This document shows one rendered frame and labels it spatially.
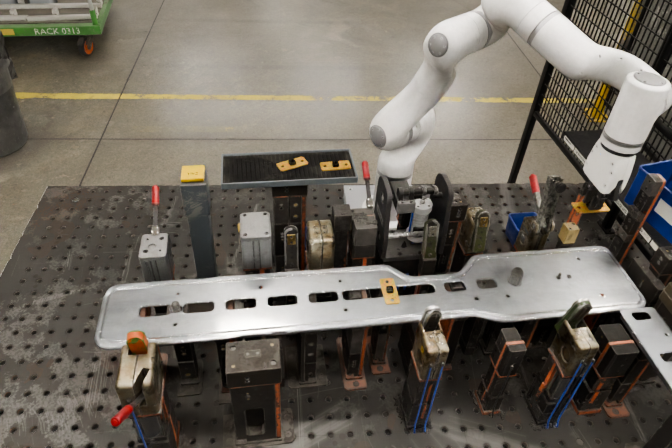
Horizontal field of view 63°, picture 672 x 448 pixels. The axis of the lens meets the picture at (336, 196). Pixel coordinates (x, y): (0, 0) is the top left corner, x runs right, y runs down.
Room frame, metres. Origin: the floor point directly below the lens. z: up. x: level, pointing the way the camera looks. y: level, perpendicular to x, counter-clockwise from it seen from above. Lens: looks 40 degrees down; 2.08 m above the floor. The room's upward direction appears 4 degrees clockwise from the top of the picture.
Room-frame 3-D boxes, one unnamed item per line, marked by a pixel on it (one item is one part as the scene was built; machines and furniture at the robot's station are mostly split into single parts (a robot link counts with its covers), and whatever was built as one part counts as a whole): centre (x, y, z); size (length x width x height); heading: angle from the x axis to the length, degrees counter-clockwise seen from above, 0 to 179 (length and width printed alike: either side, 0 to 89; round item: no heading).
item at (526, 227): (1.18, -0.58, 0.88); 0.07 x 0.06 x 0.35; 11
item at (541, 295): (0.92, -0.13, 1.00); 1.38 x 0.22 x 0.02; 101
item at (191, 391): (0.83, 0.37, 0.84); 0.11 x 0.06 x 0.29; 11
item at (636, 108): (1.02, -0.61, 1.53); 0.09 x 0.08 x 0.13; 133
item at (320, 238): (1.05, 0.03, 0.89); 0.13 x 0.11 x 0.38; 11
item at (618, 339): (0.85, -0.72, 0.84); 0.11 x 0.10 x 0.28; 11
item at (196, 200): (1.17, 0.39, 0.92); 0.08 x 0.08 x 0.44; 11
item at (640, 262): (1.06, -0.87, 0.85); 0.12 x 0.03 x 0.30; 11
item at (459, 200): (1.18, -0.33, 0.91); 0.07 x 0.05 x 0.42; 11
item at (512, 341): (0.81, -0.45, 0.84); 0.11 x 0.08 x 0.29; 11
